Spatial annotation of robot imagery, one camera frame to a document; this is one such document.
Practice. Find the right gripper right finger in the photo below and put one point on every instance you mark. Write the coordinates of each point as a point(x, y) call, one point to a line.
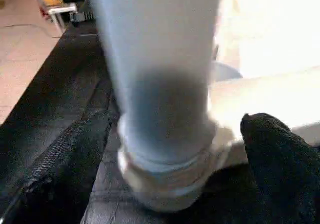
point(285, 174)

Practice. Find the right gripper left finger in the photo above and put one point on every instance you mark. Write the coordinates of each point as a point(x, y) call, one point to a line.
point(60, 174)

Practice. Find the white plastic table top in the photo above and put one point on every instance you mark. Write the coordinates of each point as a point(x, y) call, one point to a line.
point(270, 58)

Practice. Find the white plastic table leg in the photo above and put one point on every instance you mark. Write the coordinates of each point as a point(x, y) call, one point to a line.
point(160, 58)

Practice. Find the black work mat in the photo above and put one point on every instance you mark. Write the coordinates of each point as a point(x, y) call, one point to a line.
point(60, 83)

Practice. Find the small white frame stool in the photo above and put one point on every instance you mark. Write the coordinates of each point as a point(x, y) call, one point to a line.
point(57, 11)

